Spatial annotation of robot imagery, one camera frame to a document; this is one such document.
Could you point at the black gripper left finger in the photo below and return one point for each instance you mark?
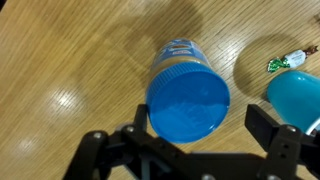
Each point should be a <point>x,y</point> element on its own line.
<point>110,150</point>

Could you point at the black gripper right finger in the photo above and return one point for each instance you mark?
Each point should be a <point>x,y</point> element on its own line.
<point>283,143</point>

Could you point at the blue plastic jar lid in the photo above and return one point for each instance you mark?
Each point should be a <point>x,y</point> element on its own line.
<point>188,105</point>

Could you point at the peanut butter jar blue label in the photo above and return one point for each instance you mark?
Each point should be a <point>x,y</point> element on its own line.
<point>180,55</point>

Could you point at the teal plastic cup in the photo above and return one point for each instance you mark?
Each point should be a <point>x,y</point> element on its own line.
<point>296,98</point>

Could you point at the foil wrapped candy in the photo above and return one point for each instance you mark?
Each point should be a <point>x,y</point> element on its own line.
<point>290,60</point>

